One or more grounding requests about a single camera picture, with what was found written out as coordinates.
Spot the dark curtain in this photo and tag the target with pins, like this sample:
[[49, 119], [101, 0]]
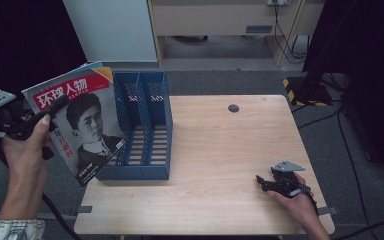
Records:
[[370, 66], [20, 40]]

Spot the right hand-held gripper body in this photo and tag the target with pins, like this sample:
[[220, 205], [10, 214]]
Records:
[[285, 181]]

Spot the white power strip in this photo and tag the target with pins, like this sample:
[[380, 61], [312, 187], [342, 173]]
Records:
[[279, 2]]

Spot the dark round table grommet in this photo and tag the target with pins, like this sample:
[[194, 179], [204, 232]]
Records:
[[233, 108]]

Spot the person's right hand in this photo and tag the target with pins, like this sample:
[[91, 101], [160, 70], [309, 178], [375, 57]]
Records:
[[300, 206]]

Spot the blue plastic file rack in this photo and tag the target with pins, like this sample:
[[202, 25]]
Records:
[[146, 140]]

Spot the grey tape strip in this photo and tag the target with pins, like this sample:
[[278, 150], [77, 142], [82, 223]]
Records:
[[83, 210], [328, 210]]

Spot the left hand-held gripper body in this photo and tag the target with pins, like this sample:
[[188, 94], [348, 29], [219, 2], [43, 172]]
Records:
[[8, 120]]

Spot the white cabinet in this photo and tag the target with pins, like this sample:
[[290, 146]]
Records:
[[113, 30]]

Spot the black stand base striped tape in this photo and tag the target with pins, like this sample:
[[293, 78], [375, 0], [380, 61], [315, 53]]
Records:
[[308, 91]]

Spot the person's left hand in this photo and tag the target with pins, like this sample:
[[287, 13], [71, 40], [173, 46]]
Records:
[[25, 156]]

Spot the portrait cover magazine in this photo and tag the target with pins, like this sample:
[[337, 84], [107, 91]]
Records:
[[86, 126]]

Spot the light wooden desk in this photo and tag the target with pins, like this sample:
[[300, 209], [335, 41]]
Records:
[[213, 16]]

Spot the patterned shirt sleeve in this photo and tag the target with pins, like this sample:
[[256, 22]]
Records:
[[11, 230]]

